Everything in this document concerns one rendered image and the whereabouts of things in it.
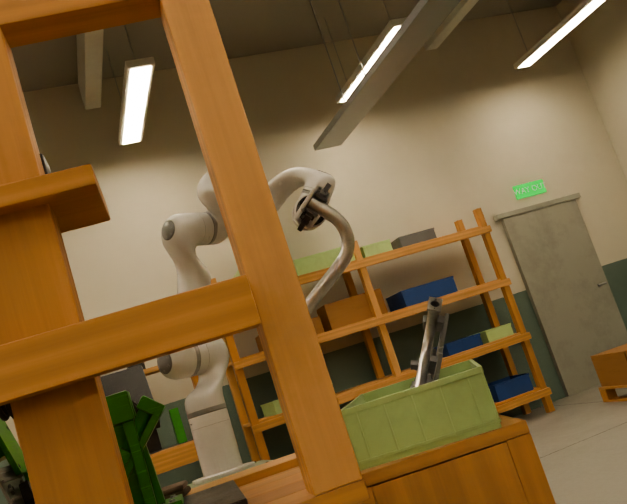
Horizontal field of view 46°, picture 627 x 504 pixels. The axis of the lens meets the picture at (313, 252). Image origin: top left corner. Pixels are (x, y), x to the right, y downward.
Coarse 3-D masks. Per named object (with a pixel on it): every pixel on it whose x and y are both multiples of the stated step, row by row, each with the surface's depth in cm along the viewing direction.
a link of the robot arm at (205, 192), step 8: (208, 176) 212; (200, 184) 214; (208, 184) 211; (200, 192) 214; (208, 192) 212; (200, 200) 217; (208, 200) 214; (216, 200) 213; (208, 208) 218; (216, 208) 216; (216, 216) 221; (216, 224) 222; (216, 232) 222; (224, 232) 224; (216, 240) 224
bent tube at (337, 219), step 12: (312, 192) 166; (312, 204) 166; (324, 204) 167; (324, 216) 167; (336, 216) 166; (336, 228) 168; (348, 228) 166; (348, 240) 166; (348, 252) 166; (336, 264) 166; (348, 264) 167; (324, 276) 166; (336, 276) 166; (324, 288) 165; (312, 300) 165
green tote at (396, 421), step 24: (408, 384) 263; (432, 384) 203; (456, 384) 202; (480, 384) 201; (360, 408) 206; (384, 408) 205; (408, 408) 204; (432, 408) 203; (456, 408) 202; (480, 408) 201; (360, 432) 205; (384, 432) 204; (408, 432) 203; (432, 432) 202; (456, 432) 201; (480, 432) 200; (360, 456) 205; (384, 456) 203
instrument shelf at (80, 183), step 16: (48, 176) 127; (64, 176) 128; (80, 176) 128; (0, 192) 125; (16, 192) 126; (32, 192) 126; (48, 192) 127; (64, 192) 127; (80, 192) 130; (96, 192) 133; (0, 208) 125; (16, 208) 128; (64, 208) 136; (80, 208) 139; (96, 208) 142; (64, 224) 145; (80, 224) 148
